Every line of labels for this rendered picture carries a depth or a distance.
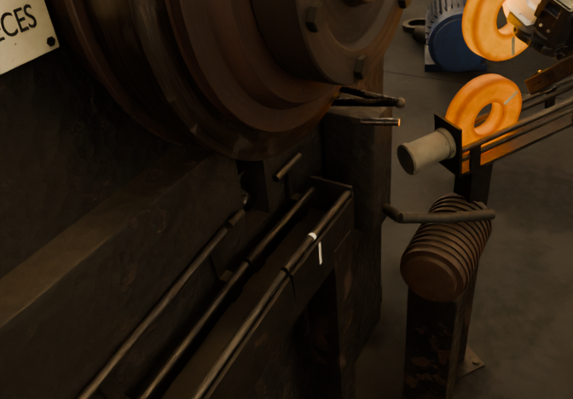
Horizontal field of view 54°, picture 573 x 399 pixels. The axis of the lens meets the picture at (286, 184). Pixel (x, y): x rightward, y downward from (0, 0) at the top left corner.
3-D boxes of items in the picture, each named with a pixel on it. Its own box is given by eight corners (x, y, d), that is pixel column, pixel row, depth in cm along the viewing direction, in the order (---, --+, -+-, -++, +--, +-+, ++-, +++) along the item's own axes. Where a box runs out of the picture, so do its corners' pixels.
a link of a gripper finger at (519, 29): (526, 5, 88) (565, 36, 83) (523, 15, 90) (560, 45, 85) (502, 12, 87) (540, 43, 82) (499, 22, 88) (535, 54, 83)
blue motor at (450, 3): (423, 83, 275) (427, 13, 255) (423, 38, 320) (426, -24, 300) (490, 83, 269) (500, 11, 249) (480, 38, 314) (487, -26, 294)
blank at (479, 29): (458, -21, 88) (472, -16, 85) (538, -54, 91) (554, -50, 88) (462, 69, 97) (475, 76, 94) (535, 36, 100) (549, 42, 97)
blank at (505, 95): (463, 163, 113) (474, 170, 110) (430, 118, 103) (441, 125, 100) (520, 106, 111) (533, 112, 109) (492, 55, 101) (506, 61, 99)
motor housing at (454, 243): (390, 413, 135) (396, 244, 104) (423, 346, 150) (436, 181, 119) (444, 437, 129) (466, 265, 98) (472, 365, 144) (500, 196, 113)
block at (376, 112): (322, 222, 107) (315, 109, 93) (341, 199, 113) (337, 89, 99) (375, 237, 102) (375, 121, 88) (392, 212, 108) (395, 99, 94)
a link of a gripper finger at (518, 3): (514, -34, 88) (555, -4, 83) (502, 0, 92) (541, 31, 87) (498, -31, 87) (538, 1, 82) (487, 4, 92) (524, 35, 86)
